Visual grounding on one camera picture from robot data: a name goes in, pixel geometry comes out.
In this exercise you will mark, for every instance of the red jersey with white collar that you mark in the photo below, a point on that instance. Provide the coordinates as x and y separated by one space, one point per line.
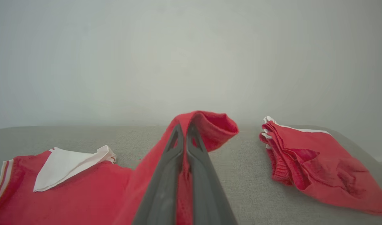
84 193

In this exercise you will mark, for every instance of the grey fabric sofa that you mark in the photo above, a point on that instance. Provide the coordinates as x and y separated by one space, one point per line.
241 175

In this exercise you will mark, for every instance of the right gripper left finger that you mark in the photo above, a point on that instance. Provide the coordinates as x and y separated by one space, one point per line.
159 200

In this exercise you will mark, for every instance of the red shorts with white stripes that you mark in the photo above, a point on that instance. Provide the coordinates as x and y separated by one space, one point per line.
328 168

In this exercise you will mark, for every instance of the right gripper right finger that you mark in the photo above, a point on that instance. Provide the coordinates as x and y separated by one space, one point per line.
206 203

